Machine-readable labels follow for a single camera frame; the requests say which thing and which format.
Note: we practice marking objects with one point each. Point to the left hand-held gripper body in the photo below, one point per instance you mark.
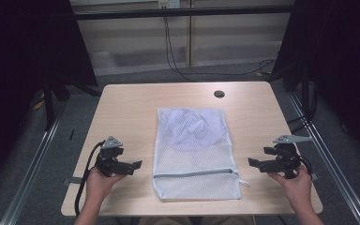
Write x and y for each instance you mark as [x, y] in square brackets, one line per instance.
[109, 156]

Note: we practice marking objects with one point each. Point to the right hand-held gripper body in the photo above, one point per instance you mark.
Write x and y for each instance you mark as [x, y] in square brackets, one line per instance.
[286, 159]

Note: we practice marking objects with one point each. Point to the white mesh laundry bag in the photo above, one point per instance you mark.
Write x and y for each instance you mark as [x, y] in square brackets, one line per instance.
[197, 184]

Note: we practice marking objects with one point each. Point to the person's right hand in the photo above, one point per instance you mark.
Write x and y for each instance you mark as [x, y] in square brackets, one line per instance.
[296, 187]

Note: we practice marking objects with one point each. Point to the person's left hand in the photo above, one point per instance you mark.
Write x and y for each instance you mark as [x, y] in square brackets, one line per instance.
[98, 186]

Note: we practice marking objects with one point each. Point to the small black floor strip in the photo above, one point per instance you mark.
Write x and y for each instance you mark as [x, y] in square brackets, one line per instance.
[72, 135]

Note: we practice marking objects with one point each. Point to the white garment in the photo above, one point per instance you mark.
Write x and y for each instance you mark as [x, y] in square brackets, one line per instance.
[193, 128]

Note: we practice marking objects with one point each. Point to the black table grommet hole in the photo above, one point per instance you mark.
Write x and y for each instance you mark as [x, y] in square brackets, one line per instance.
[219, 93]

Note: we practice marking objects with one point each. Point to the black metal stand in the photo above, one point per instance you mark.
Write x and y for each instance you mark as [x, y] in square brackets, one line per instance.
[48, 106]

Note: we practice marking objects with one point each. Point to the yellow floor object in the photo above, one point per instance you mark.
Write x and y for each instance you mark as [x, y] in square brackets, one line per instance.
[38, 103]

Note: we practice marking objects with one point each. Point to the black curtain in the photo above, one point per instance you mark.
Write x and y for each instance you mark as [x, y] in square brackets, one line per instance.
[18, 62]
[340, 62]

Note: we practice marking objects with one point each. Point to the black horizontal bar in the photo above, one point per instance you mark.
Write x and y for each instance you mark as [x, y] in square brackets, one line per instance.
[181, 12]

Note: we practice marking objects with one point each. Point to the grey metal table bracket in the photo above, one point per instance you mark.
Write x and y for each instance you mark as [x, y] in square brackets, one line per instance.
[315, 176]
[73, 180]

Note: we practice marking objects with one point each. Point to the aluminium floor rail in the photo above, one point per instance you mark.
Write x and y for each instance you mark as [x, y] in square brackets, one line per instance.
[31, 175]
[331, 168]

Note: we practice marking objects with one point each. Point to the white wall outlet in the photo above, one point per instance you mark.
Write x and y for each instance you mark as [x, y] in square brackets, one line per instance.
[168, 3]

